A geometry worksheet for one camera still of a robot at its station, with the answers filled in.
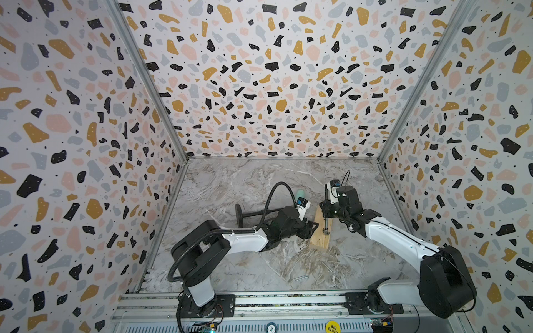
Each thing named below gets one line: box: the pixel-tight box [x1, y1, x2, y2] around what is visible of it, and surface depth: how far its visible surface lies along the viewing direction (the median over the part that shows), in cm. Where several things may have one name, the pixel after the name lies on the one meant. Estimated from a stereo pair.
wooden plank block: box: [309, 206, 334, 250], surface depth 88 cm
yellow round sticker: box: [325, 320, 341, 333], surface depth 72 cm
